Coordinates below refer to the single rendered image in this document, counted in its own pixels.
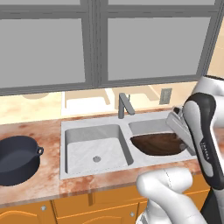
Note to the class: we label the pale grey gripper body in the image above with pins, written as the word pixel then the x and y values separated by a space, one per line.
pixel 178 128

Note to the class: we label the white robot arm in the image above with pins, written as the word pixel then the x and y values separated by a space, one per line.
pixel 207 137

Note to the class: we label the brown wooden bowl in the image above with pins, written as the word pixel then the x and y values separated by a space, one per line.
pixel 159 144

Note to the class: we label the grey sink tap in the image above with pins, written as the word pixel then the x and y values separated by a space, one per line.
pixel 123 105

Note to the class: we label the grey double basin sink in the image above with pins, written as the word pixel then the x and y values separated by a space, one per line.
pixel 93 151

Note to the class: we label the dark grey pot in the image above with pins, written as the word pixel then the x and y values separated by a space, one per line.
pixel 16 162

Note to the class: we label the orange wooden cupboard door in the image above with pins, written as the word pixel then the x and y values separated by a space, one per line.
pixel 198 195
pixel 20 214
pixel 93 214

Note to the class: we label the grey glass cupboard door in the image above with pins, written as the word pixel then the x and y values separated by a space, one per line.
pixel 43 49
pixel 157 46

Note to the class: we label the orange wooden drawer front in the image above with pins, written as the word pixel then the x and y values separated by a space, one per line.
pixel 116 196

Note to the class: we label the round silver cupboard knob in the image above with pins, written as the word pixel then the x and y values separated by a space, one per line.
pixel 132 214
pixel 43 208

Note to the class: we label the grey wall socket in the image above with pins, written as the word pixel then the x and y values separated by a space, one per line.
pixel 165 96

